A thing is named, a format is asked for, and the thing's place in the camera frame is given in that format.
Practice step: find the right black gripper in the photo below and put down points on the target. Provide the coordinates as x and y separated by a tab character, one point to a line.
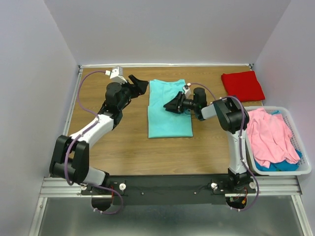
175	105

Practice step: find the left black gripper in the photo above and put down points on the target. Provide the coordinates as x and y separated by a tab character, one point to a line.
139	88

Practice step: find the teal t shirt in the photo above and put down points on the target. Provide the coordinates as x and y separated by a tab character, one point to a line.
161	123

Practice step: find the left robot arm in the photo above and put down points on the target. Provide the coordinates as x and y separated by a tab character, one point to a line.
71	155

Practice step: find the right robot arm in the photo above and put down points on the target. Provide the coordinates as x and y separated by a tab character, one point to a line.
233	119

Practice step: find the folded red t shirt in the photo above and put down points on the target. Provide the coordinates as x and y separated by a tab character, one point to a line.
243	85

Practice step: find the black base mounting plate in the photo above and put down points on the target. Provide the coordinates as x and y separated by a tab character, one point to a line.
216	189

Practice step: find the pink t shirt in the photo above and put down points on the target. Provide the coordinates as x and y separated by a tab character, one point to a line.
273	135

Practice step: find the blue t shirt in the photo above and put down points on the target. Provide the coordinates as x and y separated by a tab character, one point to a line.
283	167

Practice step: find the white plastic laundry basket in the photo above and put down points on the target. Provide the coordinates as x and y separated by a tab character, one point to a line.
275	147

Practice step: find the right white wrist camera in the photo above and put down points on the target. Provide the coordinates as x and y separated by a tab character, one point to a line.
186	90

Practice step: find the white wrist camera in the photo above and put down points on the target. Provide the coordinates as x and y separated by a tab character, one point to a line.
116	75
186	90

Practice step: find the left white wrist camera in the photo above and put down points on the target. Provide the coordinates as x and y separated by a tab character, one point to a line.
116	75

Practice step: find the aluminium frame rail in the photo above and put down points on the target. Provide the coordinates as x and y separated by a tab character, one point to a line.
53	187

